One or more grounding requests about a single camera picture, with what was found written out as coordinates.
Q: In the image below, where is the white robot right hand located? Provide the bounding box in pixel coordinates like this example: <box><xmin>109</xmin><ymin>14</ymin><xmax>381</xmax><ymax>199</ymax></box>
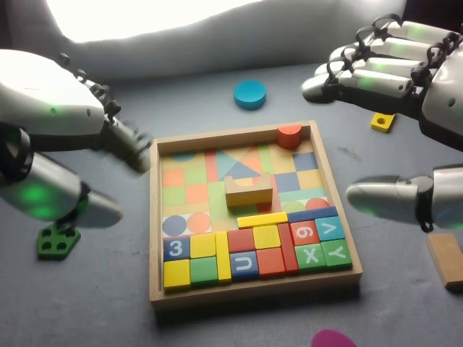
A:
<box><xmin>301</xmin><ymin>13</ymin><xmax>463</xmax><ymax>233</ymax></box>

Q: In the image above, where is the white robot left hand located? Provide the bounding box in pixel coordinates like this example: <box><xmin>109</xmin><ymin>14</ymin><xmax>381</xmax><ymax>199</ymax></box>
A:
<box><xmin>0</xmin><ymin>48</ymin><xmax>153</xmax><ymax>230</ymax></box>

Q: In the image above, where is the wooden arch block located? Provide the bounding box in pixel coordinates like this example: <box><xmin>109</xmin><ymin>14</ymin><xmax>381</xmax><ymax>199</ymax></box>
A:
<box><xmin>224</xmin><ymin>172</ymin><xmax>273</xmax><ymax>208</ymax></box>

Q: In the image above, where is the red rounded block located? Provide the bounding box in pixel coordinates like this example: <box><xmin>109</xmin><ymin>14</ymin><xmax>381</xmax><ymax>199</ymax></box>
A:
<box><xmin>277</xmin><ymin>124</ymin><xmax>302</xmax><ymax>150</ymax></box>

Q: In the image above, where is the wooden block tray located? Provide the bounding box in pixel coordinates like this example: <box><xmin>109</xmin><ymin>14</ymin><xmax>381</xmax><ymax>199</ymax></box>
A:
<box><xmin>149</xmin><ymin>120</ymin><xmax>364</xmax><ymax>309</ymax></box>

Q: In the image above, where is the yellow square one-hole piece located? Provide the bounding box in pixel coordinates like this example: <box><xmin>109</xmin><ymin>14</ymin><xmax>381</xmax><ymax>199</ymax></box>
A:
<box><xmin>370</xmin><ymin>112</ymin><xmax>396</xmax><ymax>134</ymax></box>

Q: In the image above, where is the green pentagon holed piece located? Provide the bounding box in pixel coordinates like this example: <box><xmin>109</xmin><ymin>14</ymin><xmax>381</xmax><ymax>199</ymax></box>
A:
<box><xmin>37</xmin><ymin>220</ymin><xmax>82</xmax><ymax>260</ymax></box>

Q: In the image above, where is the white backdrop sheet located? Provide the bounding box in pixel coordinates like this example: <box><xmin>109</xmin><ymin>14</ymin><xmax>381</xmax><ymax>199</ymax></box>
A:
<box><xmin>43</xmin><ymin>0</ymin><xmax>409</xmax><ymax>81</ymax></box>

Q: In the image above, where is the brown wooden plank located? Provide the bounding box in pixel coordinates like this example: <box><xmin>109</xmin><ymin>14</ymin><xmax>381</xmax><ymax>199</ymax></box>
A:
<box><xmin>428</xmin><ymin>233</ymin><xmax>463</xmax><ymax>291</ymax></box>

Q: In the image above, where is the blue round disc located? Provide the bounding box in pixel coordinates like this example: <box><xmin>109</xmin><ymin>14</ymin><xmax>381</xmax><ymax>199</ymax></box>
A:
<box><xmin>233</xmin><ymin>80</ymin><xmax>268</xmax><ymax>111</ymax></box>

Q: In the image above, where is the grey table cloth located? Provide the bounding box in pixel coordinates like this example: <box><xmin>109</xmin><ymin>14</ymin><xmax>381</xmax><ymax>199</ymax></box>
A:
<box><xmin>0</xmin><ymin>61</ymin><xmax>463</xmax><ymax>347</ymax></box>

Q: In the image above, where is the magenta round disc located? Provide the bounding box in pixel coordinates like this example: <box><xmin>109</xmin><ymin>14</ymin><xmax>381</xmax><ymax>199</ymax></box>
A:
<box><xmin>311</xmin><ymin>328</ymin><xmax>359</xmax><ymax>347</ymax></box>

